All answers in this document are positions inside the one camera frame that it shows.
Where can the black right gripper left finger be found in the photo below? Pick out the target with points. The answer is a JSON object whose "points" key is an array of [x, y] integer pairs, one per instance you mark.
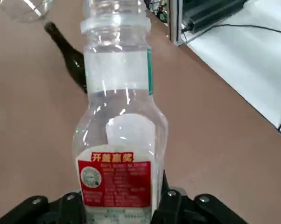
{"points": [[61, 210]]}

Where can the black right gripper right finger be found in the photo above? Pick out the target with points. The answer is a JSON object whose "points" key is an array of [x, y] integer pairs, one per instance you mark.
{"points": [[173, 207]]}

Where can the clear plastic drink bottle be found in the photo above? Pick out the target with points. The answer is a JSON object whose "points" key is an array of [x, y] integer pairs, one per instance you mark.
{"points": [[117, 93]]}

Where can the dark glass wine bottle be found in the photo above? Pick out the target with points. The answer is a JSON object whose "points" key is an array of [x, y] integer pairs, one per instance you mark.
{"points": [[68, 58]]}

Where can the white side table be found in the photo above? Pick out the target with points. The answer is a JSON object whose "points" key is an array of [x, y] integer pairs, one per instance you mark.
{"points": [[236, 70]]}

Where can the small circuit board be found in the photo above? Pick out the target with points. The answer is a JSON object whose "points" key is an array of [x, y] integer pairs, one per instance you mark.
{"points": [[162, 14]]}

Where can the aluminium frame post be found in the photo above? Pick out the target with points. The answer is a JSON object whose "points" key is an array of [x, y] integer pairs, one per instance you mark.
{"points": [[176, 23]]}

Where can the black metal enclosure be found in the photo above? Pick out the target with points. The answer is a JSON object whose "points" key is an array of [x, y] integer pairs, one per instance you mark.
{"points": [[208, 14]]}

